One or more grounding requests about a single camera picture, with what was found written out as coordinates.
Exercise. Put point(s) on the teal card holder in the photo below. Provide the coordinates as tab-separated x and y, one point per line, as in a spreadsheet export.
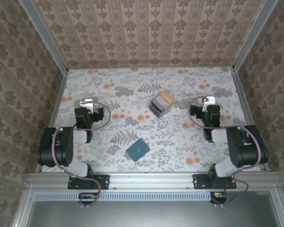
137	151

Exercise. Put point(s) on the aluminium table side rail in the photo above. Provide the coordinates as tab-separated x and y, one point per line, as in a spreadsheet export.
245	106
55	106

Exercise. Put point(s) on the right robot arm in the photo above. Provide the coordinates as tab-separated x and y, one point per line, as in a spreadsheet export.
246	146

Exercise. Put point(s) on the grey metal panel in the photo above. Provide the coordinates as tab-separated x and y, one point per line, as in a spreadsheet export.
144	215

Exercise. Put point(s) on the aluminium frame post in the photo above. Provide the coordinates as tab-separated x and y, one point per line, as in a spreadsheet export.
48	40
253	35

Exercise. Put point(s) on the aluminium front rail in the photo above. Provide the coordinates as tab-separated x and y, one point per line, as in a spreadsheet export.
151	180

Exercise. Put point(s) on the orange card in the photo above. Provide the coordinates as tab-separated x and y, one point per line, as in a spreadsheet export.
168	97

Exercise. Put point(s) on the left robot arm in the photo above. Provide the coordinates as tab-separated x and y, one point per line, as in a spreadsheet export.
61	146

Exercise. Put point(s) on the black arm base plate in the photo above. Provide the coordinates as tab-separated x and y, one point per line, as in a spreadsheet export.
200	182
103	182

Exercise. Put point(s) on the black controller board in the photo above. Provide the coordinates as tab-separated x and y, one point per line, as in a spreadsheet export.
219	198
87	198

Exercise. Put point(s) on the pale lilac card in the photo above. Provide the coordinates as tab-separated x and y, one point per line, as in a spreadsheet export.
160	101

